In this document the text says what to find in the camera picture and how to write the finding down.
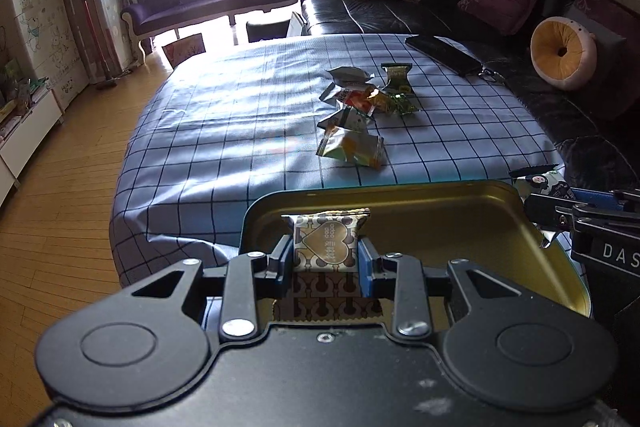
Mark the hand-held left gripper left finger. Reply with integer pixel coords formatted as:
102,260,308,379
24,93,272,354
120,234,296,341

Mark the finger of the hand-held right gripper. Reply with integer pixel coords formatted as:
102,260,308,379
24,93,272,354
522,193,581,233
570,187,640,208

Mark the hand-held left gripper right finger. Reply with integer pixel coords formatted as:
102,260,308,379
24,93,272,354
356,237,523,341

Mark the black white cartoon snack packet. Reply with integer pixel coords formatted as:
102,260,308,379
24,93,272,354
509,163,576,252

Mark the heart print snack packet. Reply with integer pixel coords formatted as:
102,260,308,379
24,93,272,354
281,208,383,323

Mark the gold metal tin tray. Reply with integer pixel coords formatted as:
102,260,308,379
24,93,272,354
239,179,593,323

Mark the red and white snack packet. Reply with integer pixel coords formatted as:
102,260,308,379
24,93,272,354
334,88,377,114

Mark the yellow orange snack packet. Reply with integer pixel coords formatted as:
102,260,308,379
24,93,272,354
315,127,386,169

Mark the blue checked tablecloth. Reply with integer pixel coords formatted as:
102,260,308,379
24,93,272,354
109,32,568,308

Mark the round yellow plush cushion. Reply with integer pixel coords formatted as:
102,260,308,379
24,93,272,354
530,17,598,92

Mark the grey pillow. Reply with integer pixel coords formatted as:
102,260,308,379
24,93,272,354
562,4,628,75

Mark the yellow green snack packet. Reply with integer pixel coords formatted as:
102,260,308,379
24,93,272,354
372,91,420,116

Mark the patterned purple cushion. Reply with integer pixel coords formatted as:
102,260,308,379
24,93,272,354
572,0,640,42

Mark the long black case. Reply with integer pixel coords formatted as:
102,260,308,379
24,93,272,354
405,34,483,78

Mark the grey snack packet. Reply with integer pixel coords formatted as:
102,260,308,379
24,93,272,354
327,66,376,88

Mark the black stool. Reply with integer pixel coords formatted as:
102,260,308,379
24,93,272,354
246,18,292,42

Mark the tree print paper bag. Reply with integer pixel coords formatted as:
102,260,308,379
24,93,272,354
161,33,207,68

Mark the black leather sofa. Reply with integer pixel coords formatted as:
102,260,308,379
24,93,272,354
300,0,640,194

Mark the purple chaise lounge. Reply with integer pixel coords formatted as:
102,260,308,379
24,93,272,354
121,0,300,58

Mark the low white cabinet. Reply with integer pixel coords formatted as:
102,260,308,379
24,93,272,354
0,87,66,208

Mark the red stick vacuum cleaner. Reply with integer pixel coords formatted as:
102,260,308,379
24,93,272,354
67,0,118,90

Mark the white cartoon print cabinet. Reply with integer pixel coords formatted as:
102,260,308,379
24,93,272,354
0,0,91,110

